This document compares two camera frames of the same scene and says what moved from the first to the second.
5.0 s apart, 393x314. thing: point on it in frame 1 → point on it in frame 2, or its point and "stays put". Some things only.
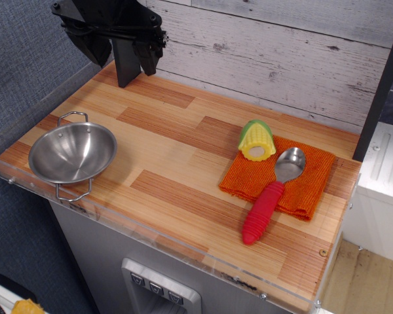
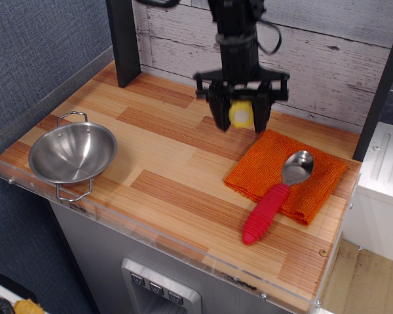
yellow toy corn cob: x=257 y=142 → x=241 y=113
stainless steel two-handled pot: x=71 y=154 stays put
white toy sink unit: x=375 y=218 stays put
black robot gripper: x=133 y=19 → x=240 y=66
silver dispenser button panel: x=152 y=292 stays put
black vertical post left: x=127 y=62 stays put
